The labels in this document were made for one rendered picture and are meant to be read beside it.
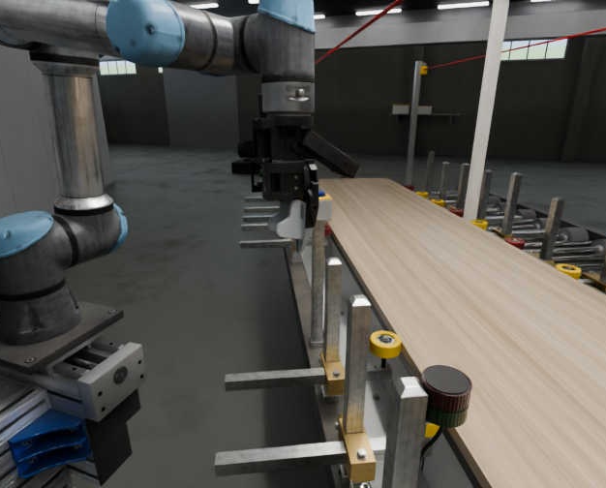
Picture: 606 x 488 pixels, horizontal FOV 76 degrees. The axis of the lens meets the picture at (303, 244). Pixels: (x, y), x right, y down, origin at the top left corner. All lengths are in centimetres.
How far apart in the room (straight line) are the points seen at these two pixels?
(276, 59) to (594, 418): 87
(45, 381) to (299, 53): 76
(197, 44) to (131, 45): 8
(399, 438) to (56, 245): 71
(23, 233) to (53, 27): 38
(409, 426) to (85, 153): 77
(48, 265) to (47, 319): 10
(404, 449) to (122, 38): 59
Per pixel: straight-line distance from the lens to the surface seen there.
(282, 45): 57
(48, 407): 99
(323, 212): 116
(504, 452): 85
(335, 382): 104
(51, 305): 93
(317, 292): 127
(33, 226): 88
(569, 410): 100
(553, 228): 201
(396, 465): 59
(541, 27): 1055
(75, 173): 93
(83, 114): 92
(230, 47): 60
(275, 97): 57
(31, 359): 89
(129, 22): 52
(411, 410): 53
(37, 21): 69
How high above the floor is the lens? 147
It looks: 19 degrees down
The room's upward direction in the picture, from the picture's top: straight up
